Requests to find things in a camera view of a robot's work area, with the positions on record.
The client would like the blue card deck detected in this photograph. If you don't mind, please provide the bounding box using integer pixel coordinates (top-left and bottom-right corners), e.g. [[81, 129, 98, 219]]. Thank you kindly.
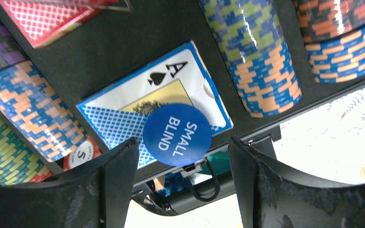
[[77, 40, 234, 168]]

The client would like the orange blue chip row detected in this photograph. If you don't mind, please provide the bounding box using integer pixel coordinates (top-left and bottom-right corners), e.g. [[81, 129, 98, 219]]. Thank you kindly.
[[293, 0, 365, 84]]

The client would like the green chip row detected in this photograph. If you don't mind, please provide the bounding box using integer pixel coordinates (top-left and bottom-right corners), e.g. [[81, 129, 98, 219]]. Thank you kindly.
[[0, 118, 53, 185]]

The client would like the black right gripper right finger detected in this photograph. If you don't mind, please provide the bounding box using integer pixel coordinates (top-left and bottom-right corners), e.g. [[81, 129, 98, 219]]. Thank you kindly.
[[228, 138, 365, 228]]

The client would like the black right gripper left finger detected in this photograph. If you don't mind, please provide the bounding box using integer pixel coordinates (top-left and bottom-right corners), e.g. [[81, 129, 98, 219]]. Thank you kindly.
[[0, 137, 139, 228]]

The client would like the floral table mat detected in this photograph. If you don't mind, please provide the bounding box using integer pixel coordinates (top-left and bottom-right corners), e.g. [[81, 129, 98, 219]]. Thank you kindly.
[[125, 88, 365, 228]]

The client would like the black poker set case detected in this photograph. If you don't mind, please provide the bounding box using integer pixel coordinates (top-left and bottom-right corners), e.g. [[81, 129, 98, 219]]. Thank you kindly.
[[0, 0, 365, 218]]

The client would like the red card deck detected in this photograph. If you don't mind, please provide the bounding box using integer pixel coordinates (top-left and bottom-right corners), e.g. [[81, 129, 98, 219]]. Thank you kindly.
[[0, 0, 101, 48]]

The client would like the red yellow chip row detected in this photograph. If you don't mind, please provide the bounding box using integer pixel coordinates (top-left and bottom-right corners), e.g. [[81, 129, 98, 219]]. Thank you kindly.
[[29, 136, 102, 182]]

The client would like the teal toy block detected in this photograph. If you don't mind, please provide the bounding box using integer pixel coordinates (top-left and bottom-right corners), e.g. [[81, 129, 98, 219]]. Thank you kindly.
[[207, 151, 231, 176]]

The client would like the black all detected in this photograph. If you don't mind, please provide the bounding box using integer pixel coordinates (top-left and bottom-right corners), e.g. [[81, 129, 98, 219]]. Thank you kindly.
[[59, 0, 133, 12]]

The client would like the purple blue chip row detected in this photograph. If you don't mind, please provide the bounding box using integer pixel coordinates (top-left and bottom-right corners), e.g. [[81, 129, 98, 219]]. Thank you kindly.
[[0, 21, 87, 162]]

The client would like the blue toy brick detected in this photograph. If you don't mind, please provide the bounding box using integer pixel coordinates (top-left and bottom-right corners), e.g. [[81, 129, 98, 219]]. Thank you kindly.
[[158, 173, 188, 197]]

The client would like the blue small blind button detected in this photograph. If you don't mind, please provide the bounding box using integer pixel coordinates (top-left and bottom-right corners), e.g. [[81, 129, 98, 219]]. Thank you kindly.
[[143, 104, 212, 166]]

